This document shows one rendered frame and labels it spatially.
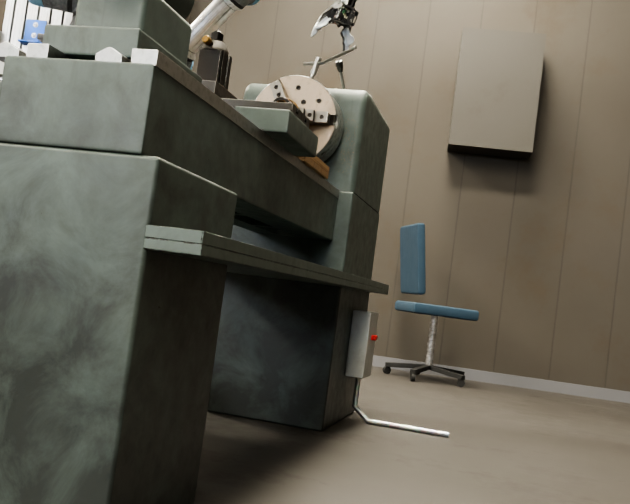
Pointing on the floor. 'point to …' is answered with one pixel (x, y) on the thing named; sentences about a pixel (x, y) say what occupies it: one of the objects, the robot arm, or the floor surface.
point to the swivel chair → (415, 254)
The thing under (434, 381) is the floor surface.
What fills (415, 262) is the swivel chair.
